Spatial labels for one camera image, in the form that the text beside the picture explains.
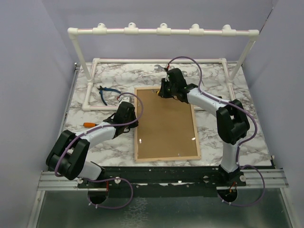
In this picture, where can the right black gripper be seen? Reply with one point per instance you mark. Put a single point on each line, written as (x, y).
(163, 93)

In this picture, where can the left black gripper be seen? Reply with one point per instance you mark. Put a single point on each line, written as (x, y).
(135, 124)

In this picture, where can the white picture frame with photo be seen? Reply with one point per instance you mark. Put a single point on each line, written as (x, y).
(167, 129)

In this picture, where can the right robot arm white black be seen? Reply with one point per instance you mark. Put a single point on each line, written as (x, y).
(232, 122)

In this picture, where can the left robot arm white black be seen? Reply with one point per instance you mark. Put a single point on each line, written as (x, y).
(68, 156)

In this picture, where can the silver open-end wrench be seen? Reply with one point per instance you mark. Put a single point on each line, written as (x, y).
(159, 68)

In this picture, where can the white PVC pipe rack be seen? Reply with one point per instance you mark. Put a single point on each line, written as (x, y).
(162, 30)

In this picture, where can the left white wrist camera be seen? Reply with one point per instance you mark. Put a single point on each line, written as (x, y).
(125, 98)

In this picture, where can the orange handled screwdriver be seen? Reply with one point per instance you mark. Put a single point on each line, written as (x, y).
(89, 125)

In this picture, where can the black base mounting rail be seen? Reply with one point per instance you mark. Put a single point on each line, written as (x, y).
(162, 182)

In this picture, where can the aluminium extrusion rail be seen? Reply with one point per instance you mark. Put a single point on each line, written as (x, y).
(49, 182)

